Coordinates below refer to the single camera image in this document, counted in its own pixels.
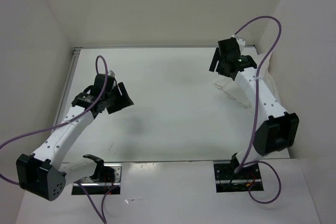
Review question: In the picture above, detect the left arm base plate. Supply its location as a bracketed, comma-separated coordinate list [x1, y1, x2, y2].
[79, 163, 123, 195]

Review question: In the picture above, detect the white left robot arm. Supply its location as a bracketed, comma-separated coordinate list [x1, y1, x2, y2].
[16, 71, 133, 201]

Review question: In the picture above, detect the white pleated skirt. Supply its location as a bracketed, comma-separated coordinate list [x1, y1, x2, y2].
[212, 53, 280, 112]

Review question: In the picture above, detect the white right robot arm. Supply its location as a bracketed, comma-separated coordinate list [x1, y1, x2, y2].
[209, 37, 299, 178]

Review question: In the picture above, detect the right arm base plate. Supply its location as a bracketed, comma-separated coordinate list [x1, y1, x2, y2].
[213, 161, 264, 193]

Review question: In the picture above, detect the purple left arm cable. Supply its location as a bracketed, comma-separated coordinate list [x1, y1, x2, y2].
[0, 55, 116, 224]

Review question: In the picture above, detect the aluminium table edge rail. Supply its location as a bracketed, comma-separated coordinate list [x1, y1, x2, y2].
[62, 47, 253, 130]

